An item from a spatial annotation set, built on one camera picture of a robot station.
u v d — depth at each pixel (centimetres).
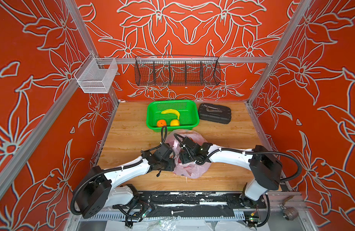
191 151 64
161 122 101
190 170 76
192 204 73
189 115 110
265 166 45
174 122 98
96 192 41
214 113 104
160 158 64
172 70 101
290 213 66
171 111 110
